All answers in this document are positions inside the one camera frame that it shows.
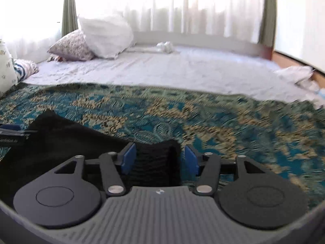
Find white bed sheet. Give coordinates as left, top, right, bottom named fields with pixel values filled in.
left=24, top=47, right=324, bottom=107

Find black pants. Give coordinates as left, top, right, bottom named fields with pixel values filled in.
left=1, top=110, right=181, bottom=207

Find green curtain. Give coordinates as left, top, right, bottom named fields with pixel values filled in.
left=258, top=0, right=277, bottom=49
left=61, top=0, right=78, bottom=37

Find green right curtain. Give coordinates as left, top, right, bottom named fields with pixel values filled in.
left=258, top=0, right=277, bottom=49

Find white sheer curtain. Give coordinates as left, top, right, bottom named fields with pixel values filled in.
left=76, top=0, right=264, bottom=43

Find teal paisley bedspread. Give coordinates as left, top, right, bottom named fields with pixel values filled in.
left=1, top=84, right=324, bottom=207

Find small white cloth bundle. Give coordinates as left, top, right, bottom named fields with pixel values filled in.
left=156, top=41, right=174, bottom=54

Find white pillow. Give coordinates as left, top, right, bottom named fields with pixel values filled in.
left=79, top=14, right=134, bottom=59

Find pale green floral pillow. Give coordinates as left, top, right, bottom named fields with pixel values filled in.
left=0, top=40, right=18, bottom=97

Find purple floral pillow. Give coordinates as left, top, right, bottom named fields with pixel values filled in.
left=48, top=29, right=95, bottom=61

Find crumpled white cloth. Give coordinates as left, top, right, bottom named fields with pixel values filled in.
left=274, top=66, right=313, bottom=84

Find blue striped cushion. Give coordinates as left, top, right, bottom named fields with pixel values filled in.
left=13, top=59, right=39, bottom=82

